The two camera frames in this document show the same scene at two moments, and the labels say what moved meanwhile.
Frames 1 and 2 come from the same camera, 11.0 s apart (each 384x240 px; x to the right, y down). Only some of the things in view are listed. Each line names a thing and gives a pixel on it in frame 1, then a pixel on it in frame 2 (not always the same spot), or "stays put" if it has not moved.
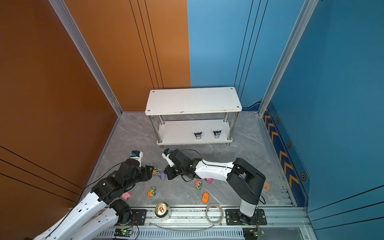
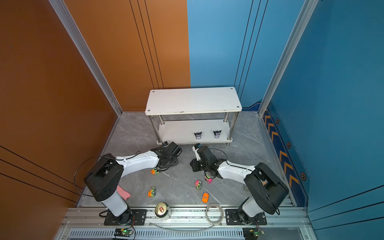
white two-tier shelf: (193, 116) stays put
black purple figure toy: (217, 134) stays put
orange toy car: (205, 197) stays put
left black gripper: (147, 172) → (175, 163)
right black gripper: (167, 170) → (194, 163)
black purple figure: (198, 135) stays put
